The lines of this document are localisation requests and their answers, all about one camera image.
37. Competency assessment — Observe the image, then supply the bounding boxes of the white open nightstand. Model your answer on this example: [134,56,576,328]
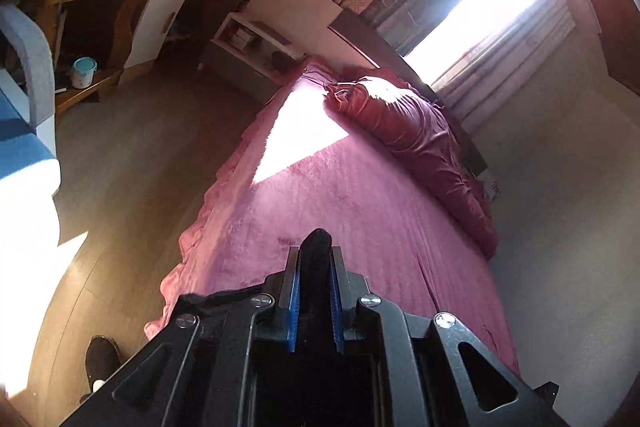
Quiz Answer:
[199,13,307,106]

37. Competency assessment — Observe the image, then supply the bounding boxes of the pink plush bed blanket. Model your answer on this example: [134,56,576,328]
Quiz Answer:
[144,57,522,379]

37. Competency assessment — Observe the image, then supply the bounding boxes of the teal plastic bucket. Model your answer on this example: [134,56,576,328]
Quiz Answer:
[69,57,97,89]

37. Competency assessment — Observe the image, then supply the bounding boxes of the black pants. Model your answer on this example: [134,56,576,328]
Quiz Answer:
[172,229,381,427]

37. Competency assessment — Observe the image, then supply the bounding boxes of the white flowered headboard panel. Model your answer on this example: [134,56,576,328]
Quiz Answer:
[244,0,347,58]

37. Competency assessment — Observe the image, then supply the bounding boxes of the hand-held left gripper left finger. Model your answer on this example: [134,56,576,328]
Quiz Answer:
[65,246,302,427]

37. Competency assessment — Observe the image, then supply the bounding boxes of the white printed paper box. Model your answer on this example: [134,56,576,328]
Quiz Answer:
[481,173,502,204]

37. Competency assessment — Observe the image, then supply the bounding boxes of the black slipper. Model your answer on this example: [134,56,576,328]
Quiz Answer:
[80,335,122,404]

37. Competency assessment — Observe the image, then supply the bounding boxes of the bright window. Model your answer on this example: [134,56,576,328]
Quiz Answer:
[404,0,532,88]

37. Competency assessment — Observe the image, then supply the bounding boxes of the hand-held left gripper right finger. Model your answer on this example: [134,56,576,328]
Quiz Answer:
[330,247,561,427]

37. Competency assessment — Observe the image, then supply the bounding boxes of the blue and grey chair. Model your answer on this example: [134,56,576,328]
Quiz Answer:
[0,4,64,200]

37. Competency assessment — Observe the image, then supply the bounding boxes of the dark pink folded duvet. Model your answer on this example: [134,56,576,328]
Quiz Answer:
[323,68,501,261]

